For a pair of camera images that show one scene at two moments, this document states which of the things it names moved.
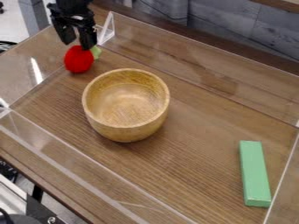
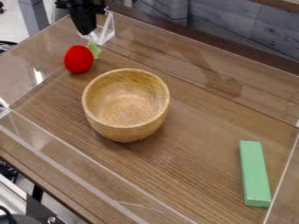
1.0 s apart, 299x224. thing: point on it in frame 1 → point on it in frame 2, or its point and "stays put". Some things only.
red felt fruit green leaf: (78, 59) stays put
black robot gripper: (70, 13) → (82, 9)
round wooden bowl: (125, 104) stays put
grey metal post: (33, 15) stays put
